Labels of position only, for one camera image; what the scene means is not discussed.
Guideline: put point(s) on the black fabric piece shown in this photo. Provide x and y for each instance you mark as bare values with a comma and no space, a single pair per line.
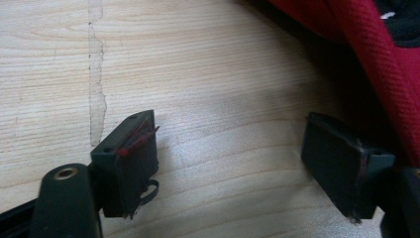
401,20

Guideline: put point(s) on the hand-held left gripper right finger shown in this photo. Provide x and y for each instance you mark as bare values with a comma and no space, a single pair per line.
343,165

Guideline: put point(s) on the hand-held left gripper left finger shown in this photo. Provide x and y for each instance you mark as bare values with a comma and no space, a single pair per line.
125,165

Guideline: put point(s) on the red fabric garment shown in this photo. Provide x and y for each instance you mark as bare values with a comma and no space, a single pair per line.
379,56

